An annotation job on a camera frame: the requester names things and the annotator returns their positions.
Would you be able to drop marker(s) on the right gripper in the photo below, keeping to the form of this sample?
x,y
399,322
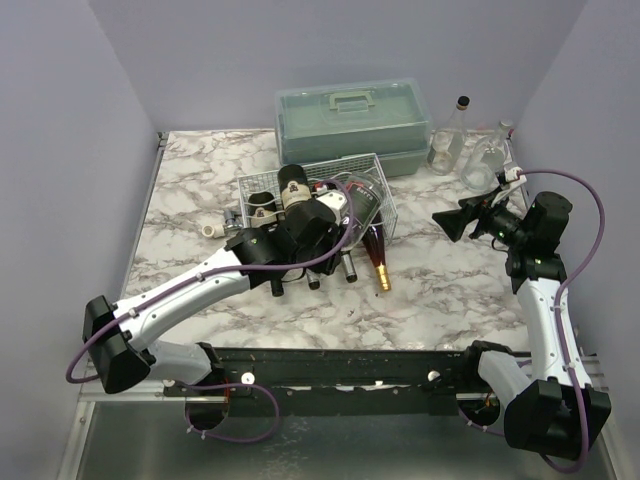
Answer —
x,y
477,216

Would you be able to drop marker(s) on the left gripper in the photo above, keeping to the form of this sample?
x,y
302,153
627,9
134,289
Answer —
x,y
334,238

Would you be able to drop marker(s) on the clear bottle silver cap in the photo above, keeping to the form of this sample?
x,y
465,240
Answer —
x,y
487,158

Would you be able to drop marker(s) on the dark wine bottle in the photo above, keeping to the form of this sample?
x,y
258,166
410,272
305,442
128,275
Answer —
x,y
293,185
262,210

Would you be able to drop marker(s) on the clear bottle dark label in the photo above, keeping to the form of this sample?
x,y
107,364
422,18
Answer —
x,y
367,194

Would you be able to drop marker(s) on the clear bottle cream label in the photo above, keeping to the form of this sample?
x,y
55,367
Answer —
x,y
448,140

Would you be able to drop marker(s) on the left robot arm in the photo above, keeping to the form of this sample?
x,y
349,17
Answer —
x,y
123,339

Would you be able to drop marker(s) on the dark bottle lower middle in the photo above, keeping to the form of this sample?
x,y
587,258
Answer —
x,y
313,280

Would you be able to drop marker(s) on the dark bottle silver neck lower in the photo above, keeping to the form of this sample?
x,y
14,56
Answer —
x,y
348,267

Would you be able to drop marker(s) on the red wine bottle gold cap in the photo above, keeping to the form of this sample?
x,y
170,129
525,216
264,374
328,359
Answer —
x,y
374,243

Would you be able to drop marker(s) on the green plastic toolbox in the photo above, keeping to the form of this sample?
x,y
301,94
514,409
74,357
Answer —
x,y
389,118

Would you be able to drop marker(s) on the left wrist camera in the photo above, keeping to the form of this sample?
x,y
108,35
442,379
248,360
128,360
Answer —
x,y
335,200

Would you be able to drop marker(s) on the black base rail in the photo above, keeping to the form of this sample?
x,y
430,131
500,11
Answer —
x,y
333,382

